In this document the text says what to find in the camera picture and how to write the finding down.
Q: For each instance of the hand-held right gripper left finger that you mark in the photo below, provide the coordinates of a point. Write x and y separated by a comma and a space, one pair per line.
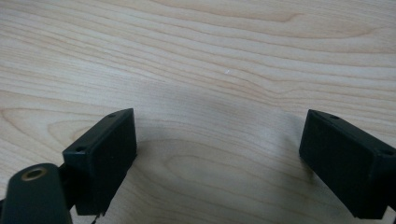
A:
102, 161

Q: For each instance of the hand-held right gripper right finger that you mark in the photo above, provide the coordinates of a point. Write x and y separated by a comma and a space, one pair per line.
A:
345, 165

